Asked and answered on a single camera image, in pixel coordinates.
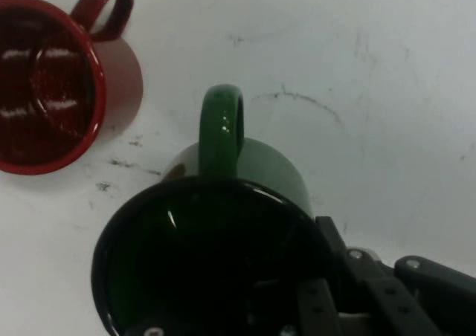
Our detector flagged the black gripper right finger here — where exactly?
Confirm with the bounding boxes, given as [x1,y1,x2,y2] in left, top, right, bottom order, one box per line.
[315,216,476,336]

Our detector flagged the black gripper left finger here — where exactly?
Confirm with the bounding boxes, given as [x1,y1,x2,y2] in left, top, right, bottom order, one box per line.
[296,277,346,336]

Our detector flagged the green enamel mug white print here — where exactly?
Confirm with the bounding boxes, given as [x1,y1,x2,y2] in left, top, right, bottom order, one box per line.
[90,83,336,336]

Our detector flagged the red mug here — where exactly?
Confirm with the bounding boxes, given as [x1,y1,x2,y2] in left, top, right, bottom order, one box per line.
[0,0,145,176]

